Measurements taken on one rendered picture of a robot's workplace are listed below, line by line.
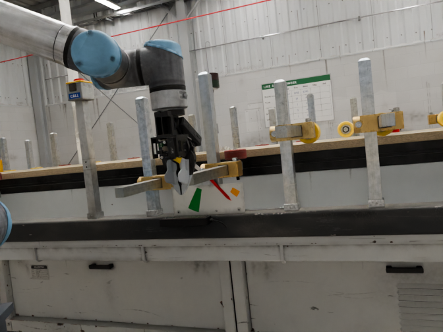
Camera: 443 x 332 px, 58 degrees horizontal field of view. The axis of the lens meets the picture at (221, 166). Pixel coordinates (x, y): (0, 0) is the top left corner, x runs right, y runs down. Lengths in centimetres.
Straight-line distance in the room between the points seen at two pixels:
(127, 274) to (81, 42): 125
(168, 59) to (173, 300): 114
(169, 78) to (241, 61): 792
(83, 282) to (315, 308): 107
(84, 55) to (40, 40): 10
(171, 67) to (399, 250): 84
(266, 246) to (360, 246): 29
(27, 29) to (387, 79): 781
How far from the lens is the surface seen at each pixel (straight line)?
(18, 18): 95
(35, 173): 208
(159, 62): 99
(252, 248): 137
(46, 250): 184
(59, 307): 221
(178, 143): 97
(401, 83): 842
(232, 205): 132
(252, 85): 874
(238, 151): 141
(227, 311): 170
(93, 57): 87
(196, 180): 108
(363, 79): 125
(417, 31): 862
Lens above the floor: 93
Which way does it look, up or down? 3 degrees down
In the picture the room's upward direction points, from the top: 6 degrees counter-clockwise
